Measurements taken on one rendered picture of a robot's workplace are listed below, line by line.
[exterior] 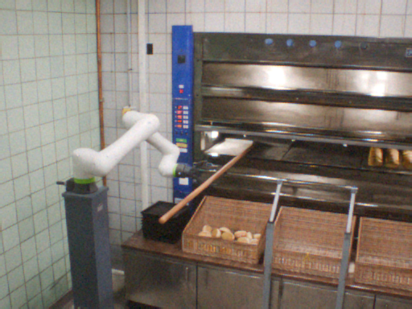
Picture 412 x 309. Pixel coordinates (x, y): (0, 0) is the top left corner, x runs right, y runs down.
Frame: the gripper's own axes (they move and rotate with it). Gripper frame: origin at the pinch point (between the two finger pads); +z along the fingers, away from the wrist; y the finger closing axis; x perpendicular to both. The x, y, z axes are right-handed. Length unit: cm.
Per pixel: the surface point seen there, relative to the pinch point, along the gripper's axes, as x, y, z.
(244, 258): -6, 59, 20
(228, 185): -52, 24, -7
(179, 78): -51, -56, -48
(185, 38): -51, -86, -43
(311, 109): -56, -39, 51
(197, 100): -54, -39, -34
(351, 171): -54, 3, 82
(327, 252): -40, 60, 72
